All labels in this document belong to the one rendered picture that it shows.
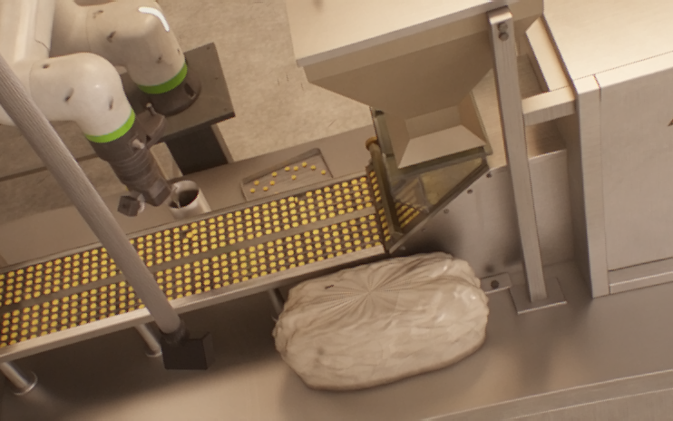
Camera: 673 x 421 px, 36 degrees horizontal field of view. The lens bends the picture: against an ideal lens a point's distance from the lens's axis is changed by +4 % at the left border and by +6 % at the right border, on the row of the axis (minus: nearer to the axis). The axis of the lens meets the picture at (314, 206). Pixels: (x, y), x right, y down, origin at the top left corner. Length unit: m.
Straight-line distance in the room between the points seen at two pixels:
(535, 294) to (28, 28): 1.01
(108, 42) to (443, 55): 0.95
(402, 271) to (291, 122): 1.78
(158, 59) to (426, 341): 0.89
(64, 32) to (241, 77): 1.60
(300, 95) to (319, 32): 2.18
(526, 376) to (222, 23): 2.49
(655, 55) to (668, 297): 0.54
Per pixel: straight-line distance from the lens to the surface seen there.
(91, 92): 1.68
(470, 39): 1.48
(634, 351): 1.90
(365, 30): 1.43
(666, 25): 1.62
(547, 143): 1.77
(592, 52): 1.59
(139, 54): 2.24
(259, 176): 2.28
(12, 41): 1.79
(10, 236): 2.46
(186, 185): 2.24
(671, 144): 1.73
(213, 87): 2.36
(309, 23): 1.47
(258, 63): 3.81
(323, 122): 3.50
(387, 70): 1.49
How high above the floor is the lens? 2.44
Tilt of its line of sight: 49 degrees down
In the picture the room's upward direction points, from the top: 21 degrees counter-clockwise
